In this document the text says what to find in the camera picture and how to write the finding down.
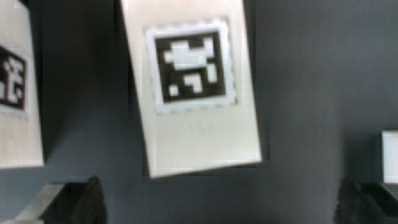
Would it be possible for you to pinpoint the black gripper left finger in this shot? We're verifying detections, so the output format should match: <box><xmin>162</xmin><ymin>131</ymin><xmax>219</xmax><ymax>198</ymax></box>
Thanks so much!
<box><xmin>11</xmin><ymin>176</ymin><xmax>109</xmax><ymax>224</ymax></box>

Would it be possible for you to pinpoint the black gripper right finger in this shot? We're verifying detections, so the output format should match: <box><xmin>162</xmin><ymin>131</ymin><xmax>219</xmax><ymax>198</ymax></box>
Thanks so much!
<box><xmin>335</xmin><ymin>179</ymin><xmax>398</xmax><ymax>224</ymax></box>

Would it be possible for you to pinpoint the white stool leg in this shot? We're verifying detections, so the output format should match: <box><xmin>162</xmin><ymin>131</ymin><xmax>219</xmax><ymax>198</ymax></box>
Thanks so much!
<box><xmin>0</xmin><ymin>0</ymin><xmax>45</xmax><ymax>169</ymax></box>
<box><xmin>122</xmin><ymin>0</ymin><xmax>262</xmax><ymax>178</ymax></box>

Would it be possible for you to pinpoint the white U-shaped fence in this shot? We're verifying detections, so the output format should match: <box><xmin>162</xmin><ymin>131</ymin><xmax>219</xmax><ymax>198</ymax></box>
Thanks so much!
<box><xmin>383</xmin><ymin>130</ymin><xmax>398</xmax><ymax>184</ymax></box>

